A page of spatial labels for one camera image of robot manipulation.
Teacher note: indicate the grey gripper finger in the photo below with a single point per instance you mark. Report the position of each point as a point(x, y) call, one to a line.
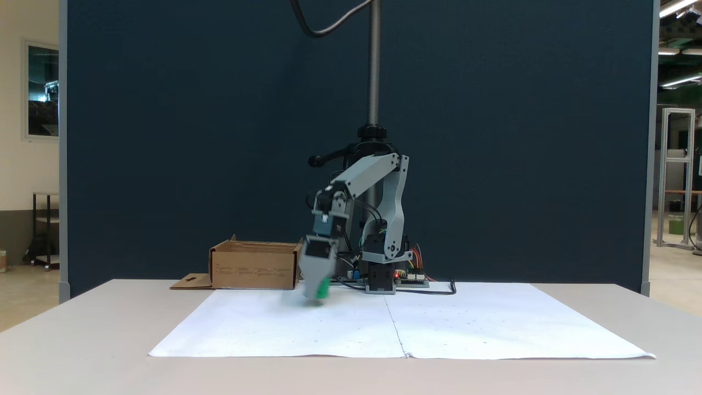
point(310, 282)

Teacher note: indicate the green die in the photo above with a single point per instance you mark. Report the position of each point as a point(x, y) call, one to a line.
point(324, 288)

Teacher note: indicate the framed wall window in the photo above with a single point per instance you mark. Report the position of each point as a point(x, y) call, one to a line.
point(43, 90)

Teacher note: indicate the brown cardboard box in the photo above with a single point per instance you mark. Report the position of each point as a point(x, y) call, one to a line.
point(252, 269)

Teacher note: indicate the metal camera stand pole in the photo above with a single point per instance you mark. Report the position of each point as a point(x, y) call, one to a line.
point(374, 66)

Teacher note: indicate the white paper sheet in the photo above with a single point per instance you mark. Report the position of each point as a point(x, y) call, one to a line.
point(274, 323)
point(504, 323)

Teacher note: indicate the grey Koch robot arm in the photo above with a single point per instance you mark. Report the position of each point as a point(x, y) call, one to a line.
point(373, 170)

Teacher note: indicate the black wheeled shelf cart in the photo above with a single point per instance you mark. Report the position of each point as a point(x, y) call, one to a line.
point(44, 230)

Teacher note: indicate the blue circuit board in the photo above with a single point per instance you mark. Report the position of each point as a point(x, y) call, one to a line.
point(351, 276)

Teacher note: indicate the aluminium profile frame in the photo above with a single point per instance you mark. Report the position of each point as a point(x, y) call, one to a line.
point(677, 164)

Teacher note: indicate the fluorescent ceiling light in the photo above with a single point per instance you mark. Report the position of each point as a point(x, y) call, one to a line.
point(680, 51)
point(680, 82)
point(677, 7)

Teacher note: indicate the dark blue partition panel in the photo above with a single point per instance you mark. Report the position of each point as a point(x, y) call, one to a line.
point(219, 137)

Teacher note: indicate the green bin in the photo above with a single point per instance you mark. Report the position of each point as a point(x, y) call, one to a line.
point(676, 225)

